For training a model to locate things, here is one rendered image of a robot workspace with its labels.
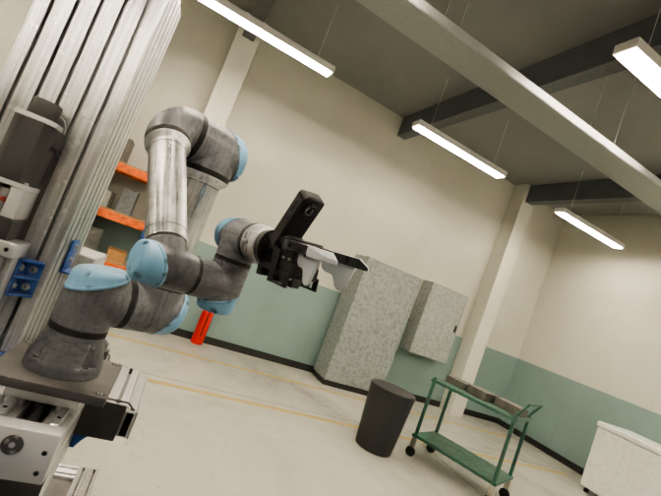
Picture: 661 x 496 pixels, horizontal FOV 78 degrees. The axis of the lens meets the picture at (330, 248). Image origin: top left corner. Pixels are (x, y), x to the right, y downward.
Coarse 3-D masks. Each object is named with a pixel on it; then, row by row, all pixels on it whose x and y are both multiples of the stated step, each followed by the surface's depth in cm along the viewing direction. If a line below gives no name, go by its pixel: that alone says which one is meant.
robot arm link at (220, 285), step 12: (204, 264) 76; (216, 264) 79; (228, 264) 79; (240, 264) 80; (204, 276) 75; (216, 276) 77; (228, 276) 79; (240, 276) 80; (204, 288) 76; (216, 288) 77; (228, 288) 79; (240, 288) 81; (204, 300) 78; (216, 300) 78; (228, 300) 79; (216, 312) 79; (228, 312) 80
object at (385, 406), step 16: (384, 384) 423; (368, 400) 413; (384, 400) 399; (400, 400) 396; (368, 416) 405; (384, 416) 397; (400, 416) 399; (368, 432) 401; (384, 432) 396; (400, 432) 409; (368, 448) 398; (384, 448) 397
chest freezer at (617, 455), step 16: (608, 432) 541; (624, 432) 525; (592, 448) 550; (608, 448) 534; (624, 448) 519; (640, 448) 504; (656, 448) 490; (592, 464) 544; (608, 464) 528; (624, 464) 513; (640, 464) 499; (656, 464) 485; (592, 480) 537; (608, 480) 521; (624, 480) 507; (640, 480) 493; (656, 480) 480
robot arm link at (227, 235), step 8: (224, 224) 82; (232, 224) 81; (240, 224) 79; (248, 224) 78; (216, 232) 83; (224, 232) 81; (232, 232) 79; (240, 232) 77; (216, 240) 83; (224, 240) 80; (232, 240) 78; (240, 240) 77; (224, 248) 79; (232, 248) 79; (224, 256) 79; (232, 256) 79; (240, 256) 79; (248, 264) 81
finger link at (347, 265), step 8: (336, 256) 67; (344, 256) 66; (328, 264) 69; (344, 264) 66; (352, 264) 65; (360, 264) 64; (328, 272) 69; (336, 272) 68; (344, 272) 67; (352, 272) 66; (336, 280) 68; (344, 280) 67; (336, 288) 67; (344, 288) 67
